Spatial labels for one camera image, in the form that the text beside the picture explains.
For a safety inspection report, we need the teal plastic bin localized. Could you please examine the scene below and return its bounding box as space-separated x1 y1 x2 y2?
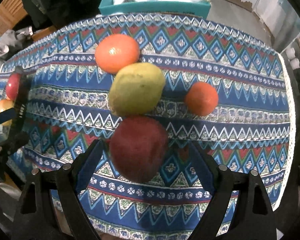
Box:
98 0 211 19

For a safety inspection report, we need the small tangerine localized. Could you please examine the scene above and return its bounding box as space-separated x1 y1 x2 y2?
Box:
184 82 218 116

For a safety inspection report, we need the large green pear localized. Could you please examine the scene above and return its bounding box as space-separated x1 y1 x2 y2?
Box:
0 99 14 126

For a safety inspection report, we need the large orange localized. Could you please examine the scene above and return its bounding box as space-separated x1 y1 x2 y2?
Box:
95 34 140 74

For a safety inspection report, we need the wooden louvered cabinet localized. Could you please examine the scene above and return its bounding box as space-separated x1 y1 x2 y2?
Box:
0 0 28 36

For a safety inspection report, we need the grey white clothes pile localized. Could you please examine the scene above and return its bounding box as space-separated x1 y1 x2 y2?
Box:
0 26 33 60

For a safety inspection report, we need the dark marbled plate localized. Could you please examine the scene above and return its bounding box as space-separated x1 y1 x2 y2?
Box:
8 66 31 137

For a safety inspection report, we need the red apple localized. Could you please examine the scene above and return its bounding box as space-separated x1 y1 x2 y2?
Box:
109 115 168 183
6 73 21 101

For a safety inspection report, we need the yellow-green mango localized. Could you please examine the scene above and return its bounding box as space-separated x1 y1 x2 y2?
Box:
108 63 166 116

